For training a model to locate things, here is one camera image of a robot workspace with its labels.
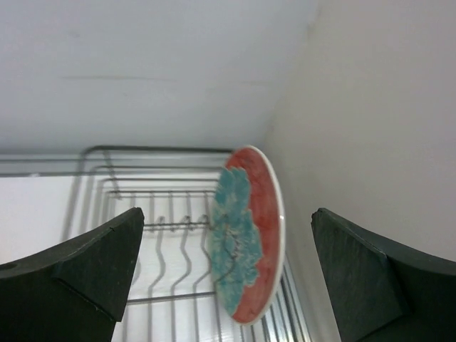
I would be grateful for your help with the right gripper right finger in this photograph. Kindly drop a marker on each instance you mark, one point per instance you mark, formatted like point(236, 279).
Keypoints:
point(382, 290)

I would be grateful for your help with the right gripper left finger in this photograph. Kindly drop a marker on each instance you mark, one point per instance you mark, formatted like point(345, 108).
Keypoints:
point(76, 290)

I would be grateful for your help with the red teal floral plate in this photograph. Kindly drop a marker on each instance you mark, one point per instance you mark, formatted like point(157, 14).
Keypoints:
point(247, 235)

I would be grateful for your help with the grey wire dish rack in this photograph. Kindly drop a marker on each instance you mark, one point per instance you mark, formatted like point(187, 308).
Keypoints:
point(171, 296)

